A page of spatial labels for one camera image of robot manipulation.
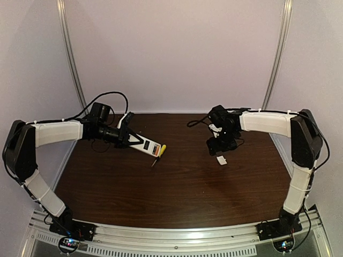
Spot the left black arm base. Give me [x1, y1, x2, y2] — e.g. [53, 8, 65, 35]
[49, 207, 96, 241]

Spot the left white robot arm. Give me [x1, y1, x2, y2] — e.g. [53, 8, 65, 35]
[3, 102, 144, 219]

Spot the right aluminium corner post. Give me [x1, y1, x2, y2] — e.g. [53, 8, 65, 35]
[262, 0, 293, 110]

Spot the left circuit board with leds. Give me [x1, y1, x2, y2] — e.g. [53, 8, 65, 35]
[57, 237, 80, 254]

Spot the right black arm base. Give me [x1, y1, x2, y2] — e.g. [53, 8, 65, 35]
[256, 208, 302, 241]

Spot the left black camera cable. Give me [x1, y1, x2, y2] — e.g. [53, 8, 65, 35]
[80, 91, 130, 118]

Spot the left aluminium corner post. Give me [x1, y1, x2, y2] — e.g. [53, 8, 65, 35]
[56, 0, 87, 109]

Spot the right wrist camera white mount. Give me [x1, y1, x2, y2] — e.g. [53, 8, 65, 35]
[208, 124, 222, 138]

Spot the right circuit board with leds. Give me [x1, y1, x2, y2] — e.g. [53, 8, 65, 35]
[273, 237, 295, 253]

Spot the white battery cover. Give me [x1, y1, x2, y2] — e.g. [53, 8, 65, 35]
[216, 155, 227, 165]

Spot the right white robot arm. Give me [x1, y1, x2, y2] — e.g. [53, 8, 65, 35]
[206, 105, 324, 215]

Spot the yellow handled screwdriver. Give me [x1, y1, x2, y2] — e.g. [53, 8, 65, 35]
[151, 145, 167, 167]

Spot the aluminium corner post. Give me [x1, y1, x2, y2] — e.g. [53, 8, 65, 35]
[262, 0, 293, 110]
[56, 0, 87, 109]

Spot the circuit board with leds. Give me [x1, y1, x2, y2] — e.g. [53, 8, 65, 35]
[273, 237, 295, 253]
[57, 237, 80, 254]

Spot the white remote control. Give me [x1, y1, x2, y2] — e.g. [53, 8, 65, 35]
[130, 134, 162, 157]

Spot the aluminium front rail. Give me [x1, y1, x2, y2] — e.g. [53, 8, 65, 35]
[26, 210, 329, 256]

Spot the right black camera cable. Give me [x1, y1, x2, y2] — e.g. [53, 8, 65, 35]
[187, 116, 212, 128]

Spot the black camera cable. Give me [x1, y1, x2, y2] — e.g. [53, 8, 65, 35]
[187, 116, 212, 128]
[80, 91, 130, 118]

